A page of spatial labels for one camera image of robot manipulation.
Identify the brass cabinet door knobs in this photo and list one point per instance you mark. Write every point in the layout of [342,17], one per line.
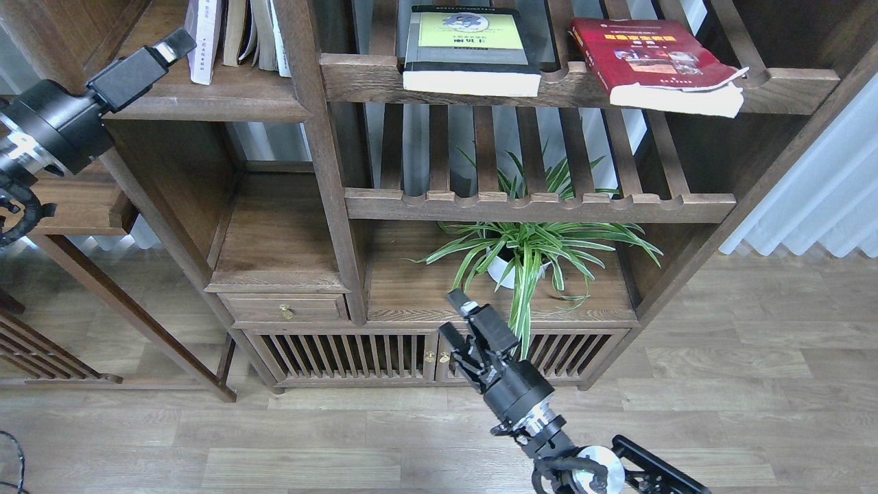
[441,357]

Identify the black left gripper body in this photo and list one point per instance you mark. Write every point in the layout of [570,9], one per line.
[68,127]

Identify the brass drawer knob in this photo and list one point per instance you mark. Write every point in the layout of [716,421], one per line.
[286,312]

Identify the green spider plant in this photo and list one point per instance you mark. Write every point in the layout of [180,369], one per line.
[530,247]

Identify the pale lilac paperback book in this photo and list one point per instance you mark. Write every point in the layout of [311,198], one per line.
[203,21]

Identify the red paperback book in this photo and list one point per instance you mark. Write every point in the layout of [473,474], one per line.
[657,65]

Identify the yellow and black book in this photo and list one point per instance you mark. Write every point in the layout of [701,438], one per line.
[469,50]

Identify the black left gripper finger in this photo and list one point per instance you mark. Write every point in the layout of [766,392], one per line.
[126,79]

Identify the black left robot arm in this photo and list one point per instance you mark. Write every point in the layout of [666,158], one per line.
[22,158]

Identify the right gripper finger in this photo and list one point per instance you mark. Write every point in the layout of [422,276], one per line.
[463,350]
[490,333]

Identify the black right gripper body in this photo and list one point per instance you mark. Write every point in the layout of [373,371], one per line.
[515,391]

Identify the upright tan book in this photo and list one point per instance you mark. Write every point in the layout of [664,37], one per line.
[236,32]

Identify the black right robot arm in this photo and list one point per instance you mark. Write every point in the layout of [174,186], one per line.
[597,469]

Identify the dark wooden bookshelf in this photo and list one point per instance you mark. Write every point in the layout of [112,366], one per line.
[313,191]

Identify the white plant pot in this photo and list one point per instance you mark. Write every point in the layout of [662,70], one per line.
[516,268]

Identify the white curtain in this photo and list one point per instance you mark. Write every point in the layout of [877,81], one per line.
[828,199]

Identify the upright white books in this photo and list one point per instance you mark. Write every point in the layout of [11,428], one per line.
[269,54]

